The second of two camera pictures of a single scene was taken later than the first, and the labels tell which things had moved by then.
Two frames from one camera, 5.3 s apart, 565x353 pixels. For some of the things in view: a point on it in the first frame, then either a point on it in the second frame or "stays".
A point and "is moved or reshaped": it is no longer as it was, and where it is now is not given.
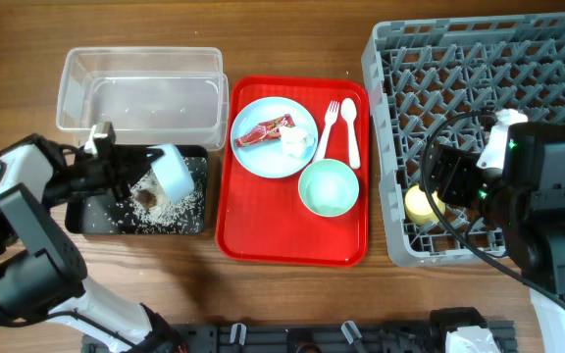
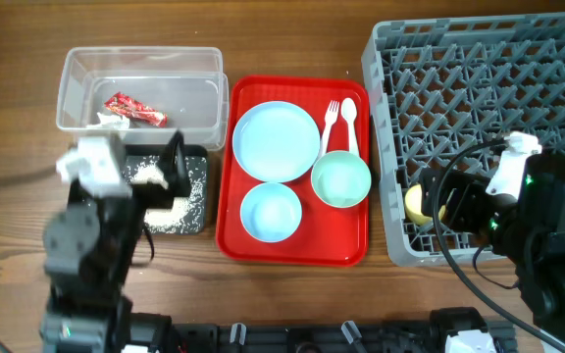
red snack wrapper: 265,131 → 132,109
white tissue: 295,142 → 111,122
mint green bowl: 329,187 is moved or reshaped
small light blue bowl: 172,173 is moved or reshaped
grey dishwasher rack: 422,74 stays
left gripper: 132,160 → 175,165
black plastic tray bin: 145,208 stays
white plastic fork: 330,117 stays
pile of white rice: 146,211 stays
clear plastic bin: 176,96 stays
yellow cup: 418,207 stays
